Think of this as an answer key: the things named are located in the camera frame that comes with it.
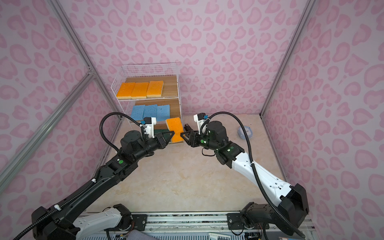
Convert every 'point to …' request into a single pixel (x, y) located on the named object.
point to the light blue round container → (248, 131)
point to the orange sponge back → (174, 124)
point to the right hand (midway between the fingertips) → (183, 134)
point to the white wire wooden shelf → (167, 72)
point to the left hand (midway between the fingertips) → (174, 130)
